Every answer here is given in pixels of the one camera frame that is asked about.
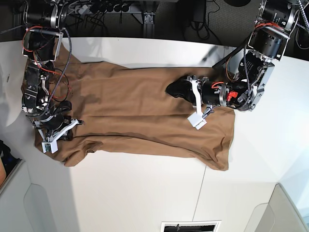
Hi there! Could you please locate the black power adapter box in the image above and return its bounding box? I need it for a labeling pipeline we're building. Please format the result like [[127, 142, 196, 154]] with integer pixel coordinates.
[[191, 0, 206, 23]]

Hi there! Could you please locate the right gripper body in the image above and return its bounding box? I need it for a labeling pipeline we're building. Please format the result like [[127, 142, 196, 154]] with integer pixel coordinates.
[[33, 114, 75, 144]]

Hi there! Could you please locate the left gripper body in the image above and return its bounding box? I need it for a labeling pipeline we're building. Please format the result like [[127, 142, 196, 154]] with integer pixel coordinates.
[[185, 75, 228, 118]]

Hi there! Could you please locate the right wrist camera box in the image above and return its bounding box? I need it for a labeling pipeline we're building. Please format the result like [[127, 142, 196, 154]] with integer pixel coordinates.
[[42, 141, 58, 153]]

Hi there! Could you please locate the black power strip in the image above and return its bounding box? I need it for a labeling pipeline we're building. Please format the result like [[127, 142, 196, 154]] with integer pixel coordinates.
[[89, 0, 142, 14]]

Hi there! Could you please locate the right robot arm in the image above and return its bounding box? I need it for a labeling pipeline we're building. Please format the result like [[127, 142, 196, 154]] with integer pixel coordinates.
[[22, 0, 82, 142]]

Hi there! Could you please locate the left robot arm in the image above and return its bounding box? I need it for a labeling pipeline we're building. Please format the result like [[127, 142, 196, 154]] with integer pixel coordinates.
[[166, 0, 308, 119]]

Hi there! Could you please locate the aluminium table leg post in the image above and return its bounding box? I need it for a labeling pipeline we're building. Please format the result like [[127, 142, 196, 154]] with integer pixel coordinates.
[[143, 13, 155, 39]]

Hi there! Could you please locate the white framed vent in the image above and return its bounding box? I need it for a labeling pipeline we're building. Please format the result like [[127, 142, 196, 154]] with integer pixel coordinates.
[[160, 220, 222, 232]]

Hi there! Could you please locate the white power strip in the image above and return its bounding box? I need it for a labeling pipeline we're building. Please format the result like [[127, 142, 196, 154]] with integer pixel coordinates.
[[69, 4, 90, 15]]

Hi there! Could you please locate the brown t-shirt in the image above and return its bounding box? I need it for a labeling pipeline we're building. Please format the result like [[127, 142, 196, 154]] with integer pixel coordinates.
[[46, 47, 235, 171]]

